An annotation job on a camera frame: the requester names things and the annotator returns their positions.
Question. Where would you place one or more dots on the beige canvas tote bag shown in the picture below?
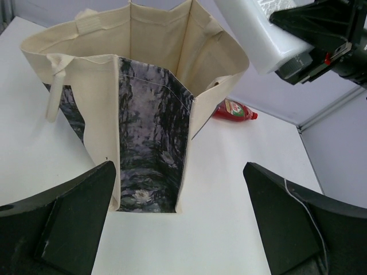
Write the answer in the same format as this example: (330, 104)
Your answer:
(137, 84)

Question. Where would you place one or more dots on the right aluminium frame post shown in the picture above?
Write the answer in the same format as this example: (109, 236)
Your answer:
(331, 108)

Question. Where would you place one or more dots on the white bottle black cap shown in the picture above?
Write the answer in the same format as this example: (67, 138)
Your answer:
(268, 47)

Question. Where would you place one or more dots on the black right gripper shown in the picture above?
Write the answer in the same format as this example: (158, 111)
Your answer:
(335, 28)

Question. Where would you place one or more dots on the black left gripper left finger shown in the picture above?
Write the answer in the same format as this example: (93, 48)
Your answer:
(58, 230)

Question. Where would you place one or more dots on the red dish soap bottle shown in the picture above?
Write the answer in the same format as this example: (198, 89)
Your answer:
(234, 111)

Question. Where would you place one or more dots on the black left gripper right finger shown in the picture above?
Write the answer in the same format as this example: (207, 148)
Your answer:
(303, 231)

